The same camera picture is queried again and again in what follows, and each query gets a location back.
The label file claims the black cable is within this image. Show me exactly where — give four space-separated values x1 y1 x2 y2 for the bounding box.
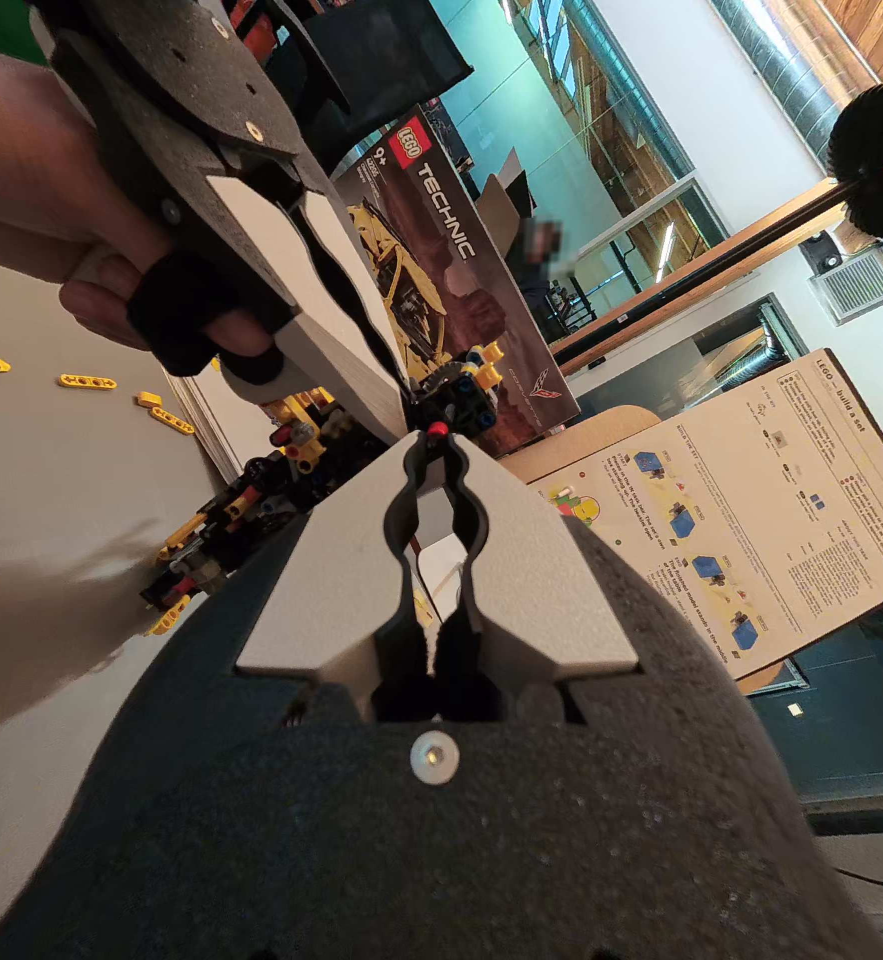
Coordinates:
835 828 883 888

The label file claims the lego instruction booklet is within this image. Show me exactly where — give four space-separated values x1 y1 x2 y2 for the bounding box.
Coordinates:
162 360 293 481

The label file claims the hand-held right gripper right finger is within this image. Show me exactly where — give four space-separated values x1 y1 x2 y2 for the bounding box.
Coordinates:
440 433 641 695

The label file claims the instruction sign board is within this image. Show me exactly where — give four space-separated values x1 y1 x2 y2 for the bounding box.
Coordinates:
501 347 883 695

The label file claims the white vent grille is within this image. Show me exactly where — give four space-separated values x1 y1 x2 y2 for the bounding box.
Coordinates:
809 247 883 325

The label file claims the silver air duct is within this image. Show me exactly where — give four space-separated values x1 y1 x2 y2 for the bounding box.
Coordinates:
711 0 883 175

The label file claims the black ribbed disc on rod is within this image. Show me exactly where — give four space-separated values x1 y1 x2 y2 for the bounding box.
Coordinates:
786 82 883 240

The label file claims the brown cardboard piece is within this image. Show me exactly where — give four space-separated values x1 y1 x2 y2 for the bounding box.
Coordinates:
475 168 536 250

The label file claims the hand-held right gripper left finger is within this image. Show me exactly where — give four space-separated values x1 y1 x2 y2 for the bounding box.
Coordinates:
236 429 434 725

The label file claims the dark lego set box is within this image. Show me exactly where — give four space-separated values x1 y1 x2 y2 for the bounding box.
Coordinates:
332 105 581 459

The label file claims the person's left hand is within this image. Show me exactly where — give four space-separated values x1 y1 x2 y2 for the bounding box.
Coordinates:
0 41 274 360

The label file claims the black yellow lego car chassis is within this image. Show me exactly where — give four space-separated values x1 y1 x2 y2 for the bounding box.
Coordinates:
140 341 506 639

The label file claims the dark teal panel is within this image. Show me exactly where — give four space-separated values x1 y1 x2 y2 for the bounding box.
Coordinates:
741 622 883 822

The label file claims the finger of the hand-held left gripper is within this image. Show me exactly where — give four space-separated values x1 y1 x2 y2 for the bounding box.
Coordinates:
291 189 415 395
207 172 422 447

